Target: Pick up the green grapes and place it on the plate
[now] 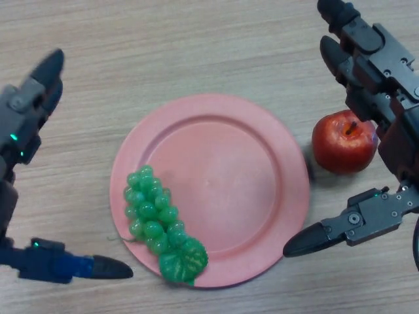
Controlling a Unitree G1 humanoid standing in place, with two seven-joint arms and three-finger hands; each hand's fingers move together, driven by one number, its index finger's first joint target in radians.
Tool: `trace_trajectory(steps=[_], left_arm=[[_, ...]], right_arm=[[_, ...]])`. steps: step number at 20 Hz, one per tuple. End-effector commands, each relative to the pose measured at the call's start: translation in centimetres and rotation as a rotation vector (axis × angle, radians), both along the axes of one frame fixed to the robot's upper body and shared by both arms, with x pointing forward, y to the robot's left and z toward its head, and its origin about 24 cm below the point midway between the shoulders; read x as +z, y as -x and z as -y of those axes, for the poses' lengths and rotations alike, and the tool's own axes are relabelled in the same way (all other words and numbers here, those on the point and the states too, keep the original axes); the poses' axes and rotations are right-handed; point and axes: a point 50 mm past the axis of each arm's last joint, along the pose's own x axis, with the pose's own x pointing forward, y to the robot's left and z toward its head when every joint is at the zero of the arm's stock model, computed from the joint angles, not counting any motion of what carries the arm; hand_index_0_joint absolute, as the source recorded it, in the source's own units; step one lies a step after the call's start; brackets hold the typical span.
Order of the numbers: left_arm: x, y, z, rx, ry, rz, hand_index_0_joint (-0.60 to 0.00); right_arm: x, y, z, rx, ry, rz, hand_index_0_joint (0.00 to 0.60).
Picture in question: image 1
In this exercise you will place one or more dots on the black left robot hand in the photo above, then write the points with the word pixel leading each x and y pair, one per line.
pixel 19 121

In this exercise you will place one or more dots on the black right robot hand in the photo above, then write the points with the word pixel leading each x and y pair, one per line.
pixel 402 144

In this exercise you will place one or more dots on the green grapes bunch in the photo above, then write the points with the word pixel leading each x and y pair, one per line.
pixel 154 212

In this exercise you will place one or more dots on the pink round plate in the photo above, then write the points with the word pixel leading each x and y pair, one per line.
pixel 229 183

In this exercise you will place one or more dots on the red apple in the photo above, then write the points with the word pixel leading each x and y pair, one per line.
pixel 340 150

